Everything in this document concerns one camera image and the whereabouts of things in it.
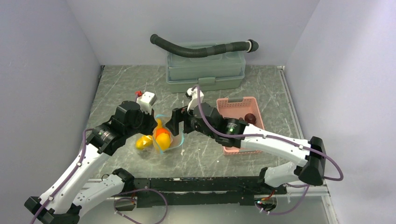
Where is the black corrugated hose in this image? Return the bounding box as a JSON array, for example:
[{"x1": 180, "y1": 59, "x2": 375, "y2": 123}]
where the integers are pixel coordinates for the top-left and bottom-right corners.
[{"x1": 149, "y1": 34, "x2": 259, "y2": 59}]

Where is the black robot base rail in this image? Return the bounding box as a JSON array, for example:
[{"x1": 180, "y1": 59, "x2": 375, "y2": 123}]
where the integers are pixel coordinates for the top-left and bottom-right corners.
[{"x1": 118, "y1": 176, "x2": 287, "y2": 208}]

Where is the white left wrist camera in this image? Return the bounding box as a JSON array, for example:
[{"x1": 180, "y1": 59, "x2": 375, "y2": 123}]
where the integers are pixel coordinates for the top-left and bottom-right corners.
[{"x1": 135, "y1": 91, "x2": 157, "y2": 115}]

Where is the orange fruit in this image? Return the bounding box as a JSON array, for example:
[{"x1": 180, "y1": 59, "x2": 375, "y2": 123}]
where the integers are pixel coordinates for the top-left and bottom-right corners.
[{"x1": 154, "y1": 127, "x2": 170, "y2": 138}]

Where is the pink perforated plastic basket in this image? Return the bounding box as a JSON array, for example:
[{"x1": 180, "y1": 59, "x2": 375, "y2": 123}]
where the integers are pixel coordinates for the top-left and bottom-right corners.
[{"x1": 216, "y1": 96, "x2": 267, "y2": 156}]

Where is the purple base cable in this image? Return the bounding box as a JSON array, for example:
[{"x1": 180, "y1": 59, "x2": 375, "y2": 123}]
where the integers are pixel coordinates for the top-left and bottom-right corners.
[{"x1": 113, "y1": 189, "x2": 169, "y2": 224}]

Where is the yellow mango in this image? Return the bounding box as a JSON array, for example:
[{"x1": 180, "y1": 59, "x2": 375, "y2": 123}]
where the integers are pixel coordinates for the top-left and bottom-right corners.
[{"x1": 155, "y1": 133, "x2": 171, "y2": 153}]

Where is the green plastic storage box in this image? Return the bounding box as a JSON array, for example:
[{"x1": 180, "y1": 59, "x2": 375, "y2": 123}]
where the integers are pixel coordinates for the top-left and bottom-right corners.
[{"x1": 166, "y1": 51, "x2": 246, "y2": 93}]

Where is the yellow bell pepper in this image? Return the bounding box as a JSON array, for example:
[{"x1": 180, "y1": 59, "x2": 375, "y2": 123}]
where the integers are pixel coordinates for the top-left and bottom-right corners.
[{"x1": 156, "y1": 119, "x2": 163, "y2": 129}]

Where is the clear zip top bag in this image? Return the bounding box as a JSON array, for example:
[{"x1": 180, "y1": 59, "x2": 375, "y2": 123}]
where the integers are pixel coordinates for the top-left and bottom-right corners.
[{"x1": 140, "y1": 114, "x2": 184, "y2": 154}]

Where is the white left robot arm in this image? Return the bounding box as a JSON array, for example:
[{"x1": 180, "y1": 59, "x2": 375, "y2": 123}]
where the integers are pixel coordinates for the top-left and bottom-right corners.
[{"x1": 24, "y1": 97, "x2": 157, "y2": 224}]

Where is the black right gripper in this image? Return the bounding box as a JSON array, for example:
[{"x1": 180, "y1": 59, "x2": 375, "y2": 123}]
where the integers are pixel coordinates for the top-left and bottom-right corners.
[{"x1": 165, "y1": 105, "x2": 216, "y2": 139}]

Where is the yellow lemon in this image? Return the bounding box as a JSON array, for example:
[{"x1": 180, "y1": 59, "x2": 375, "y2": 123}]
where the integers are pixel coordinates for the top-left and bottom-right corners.
[{"x1": 135, "y1": 135, "x2": 153, "y2": 150}]

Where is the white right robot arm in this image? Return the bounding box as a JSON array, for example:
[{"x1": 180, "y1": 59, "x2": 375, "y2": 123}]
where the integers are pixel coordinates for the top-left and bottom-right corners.
[{"x1": 165, "y1": 103, "x2": 325, "y2": 194}]

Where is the dark red plum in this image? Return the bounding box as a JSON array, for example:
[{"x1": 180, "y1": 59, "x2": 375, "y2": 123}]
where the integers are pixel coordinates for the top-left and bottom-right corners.
[{"x1": 244, "y1": 113, "x2": 257, "y2": 125}]

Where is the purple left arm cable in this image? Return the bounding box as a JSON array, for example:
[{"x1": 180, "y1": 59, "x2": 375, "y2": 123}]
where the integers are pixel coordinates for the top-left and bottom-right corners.
[{"x1": 29, "y1": 128, "x2": 95, "y2": 224}]

